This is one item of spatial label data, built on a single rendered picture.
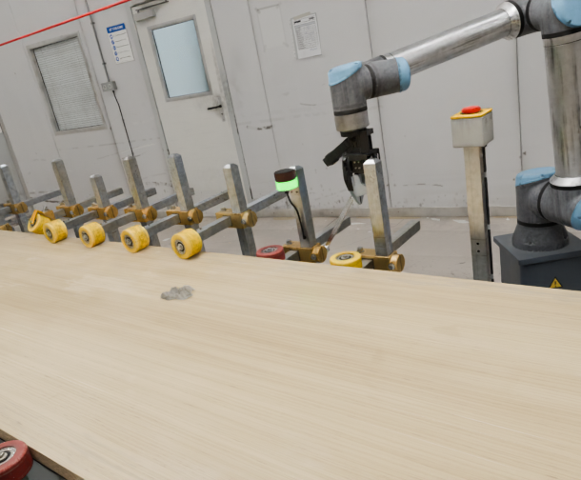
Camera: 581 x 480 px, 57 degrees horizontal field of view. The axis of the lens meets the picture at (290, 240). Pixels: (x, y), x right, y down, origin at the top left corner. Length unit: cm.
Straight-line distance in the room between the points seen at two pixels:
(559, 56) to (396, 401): 123
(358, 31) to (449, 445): 375
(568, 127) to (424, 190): 258
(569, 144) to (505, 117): 223
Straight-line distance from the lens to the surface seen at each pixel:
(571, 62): 180
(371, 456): 77
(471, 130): 123
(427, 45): 170
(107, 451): 92
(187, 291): 135
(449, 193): 428
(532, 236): 207
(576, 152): 186
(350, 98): 143
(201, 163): 534
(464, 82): 408
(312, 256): 156
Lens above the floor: 142
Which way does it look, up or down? 19 degrees down
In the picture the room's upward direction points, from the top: 11 degrees counter-clockwise
